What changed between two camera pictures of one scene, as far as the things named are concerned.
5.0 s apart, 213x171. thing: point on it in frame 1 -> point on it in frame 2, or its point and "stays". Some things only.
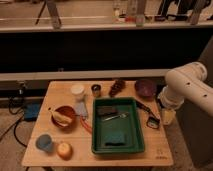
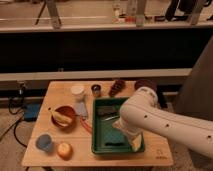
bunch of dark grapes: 116,87 stays
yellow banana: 60,118 stays
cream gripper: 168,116 -> 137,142
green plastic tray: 116,126 stays
